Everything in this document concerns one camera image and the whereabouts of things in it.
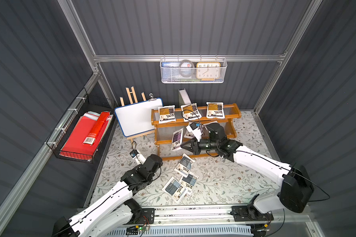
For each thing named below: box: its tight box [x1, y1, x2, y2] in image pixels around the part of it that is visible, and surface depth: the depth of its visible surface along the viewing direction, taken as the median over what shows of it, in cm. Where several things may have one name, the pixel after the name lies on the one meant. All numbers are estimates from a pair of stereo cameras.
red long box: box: [82, 111, 111, 147], surface depth 74 cm
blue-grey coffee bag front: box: [162, 176, 189, 204], surface depth 82 cm
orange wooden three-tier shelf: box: [151, 103, 242, 161], surface depth 80 cm
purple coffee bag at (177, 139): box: [171, 127, 184, 152], surface depth 77 cm
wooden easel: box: [119, 85, 147, 107], surface depth 88 cm
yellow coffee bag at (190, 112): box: [180, 102, 202, 122], surface depth 79 cm
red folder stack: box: [58, 111, 113, 157], surface depth 73 cm
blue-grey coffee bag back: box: [174, 153, 196, 178], surface depth 91 cm
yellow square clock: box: [196, 61, 222, 81], surface depth 91 cm
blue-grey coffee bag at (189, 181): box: [179, 171, 200, 196], surface depth 86 cm
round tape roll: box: [178, 59, 195, 79], surface depth 90 cm
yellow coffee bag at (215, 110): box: [205, 101, 225, 119], surface depth 80 cm
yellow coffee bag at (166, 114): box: [158, 105, 177, 124], surface depth 80 cm
